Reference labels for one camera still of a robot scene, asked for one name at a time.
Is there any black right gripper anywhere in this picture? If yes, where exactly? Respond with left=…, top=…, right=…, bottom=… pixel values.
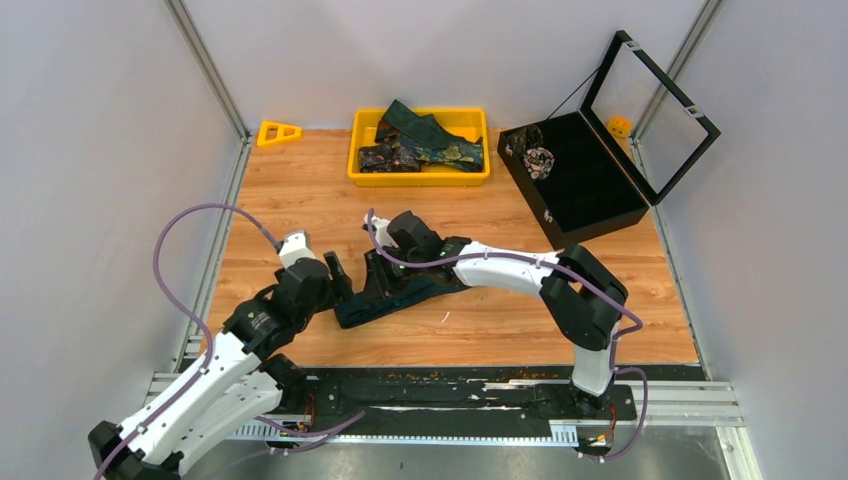
left=362, top=244, right=425, bottom=304

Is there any dark green tie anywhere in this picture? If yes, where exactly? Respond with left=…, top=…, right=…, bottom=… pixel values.
left=332, top=275, right=468, bottom=329
left=374, top=100, right=483, bottom=154

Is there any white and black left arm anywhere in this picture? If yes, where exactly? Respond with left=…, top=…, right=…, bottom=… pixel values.
left=88, top=247, right=332, bottom=479

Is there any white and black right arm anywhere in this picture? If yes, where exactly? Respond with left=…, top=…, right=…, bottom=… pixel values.
left=363, top=211, right=629, bottom=418

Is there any dark patterned tie in bin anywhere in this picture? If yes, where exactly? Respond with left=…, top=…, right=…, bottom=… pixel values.
left=358, top=143, right=421, bottom=173

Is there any blue floral tie in bin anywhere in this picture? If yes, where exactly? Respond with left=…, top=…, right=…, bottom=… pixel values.
left=391, top=137, right=484, bottom=173

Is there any dark green tie in bin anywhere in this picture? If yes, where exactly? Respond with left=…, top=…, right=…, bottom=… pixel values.
left=374, top=100, right=483, bottom=154

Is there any yellow triangle toy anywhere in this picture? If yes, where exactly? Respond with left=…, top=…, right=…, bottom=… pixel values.
left=256, top=120, right=303, bottom=149

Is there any yellow plastic bin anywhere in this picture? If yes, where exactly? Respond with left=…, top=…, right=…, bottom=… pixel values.
left=346, top=107, right=491, bottom=187

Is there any rolled floral tie in box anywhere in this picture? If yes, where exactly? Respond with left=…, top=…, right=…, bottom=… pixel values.
left=522, top=147, right=556, bottom=181

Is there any rolled dark tie in box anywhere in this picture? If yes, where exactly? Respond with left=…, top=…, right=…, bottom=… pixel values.
left=505, top=124, right=544, bottom=162

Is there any yellow round toy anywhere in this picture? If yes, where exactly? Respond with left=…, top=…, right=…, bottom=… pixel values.
left=606, top=116, right=633, bottom=138

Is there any black gift box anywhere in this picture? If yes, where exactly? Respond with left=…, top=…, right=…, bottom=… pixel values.
left=497, top=30, right=721, bottom=249

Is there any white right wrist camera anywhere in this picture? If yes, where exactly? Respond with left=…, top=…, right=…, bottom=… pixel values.
left=371, top=216, right=397, bottom=248

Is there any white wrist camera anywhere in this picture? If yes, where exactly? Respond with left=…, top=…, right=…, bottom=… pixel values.
left=278, top=230, right=316, bottom=268
left=371, top=216, right=397, bottom=248

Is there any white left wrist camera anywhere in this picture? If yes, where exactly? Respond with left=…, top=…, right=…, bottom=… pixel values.
left=278, top=230, right=316, bottom=268

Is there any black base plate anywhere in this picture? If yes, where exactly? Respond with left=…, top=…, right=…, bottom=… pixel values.
left=241, top=364, right=641, bottom=440

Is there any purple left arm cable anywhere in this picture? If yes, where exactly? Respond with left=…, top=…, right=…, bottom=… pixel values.
left=92, top=203, right=366, bottom=480

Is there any aluminium rail frame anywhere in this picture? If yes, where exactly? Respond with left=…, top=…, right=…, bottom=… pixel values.
left=139, top=365, right=761, bottom=479

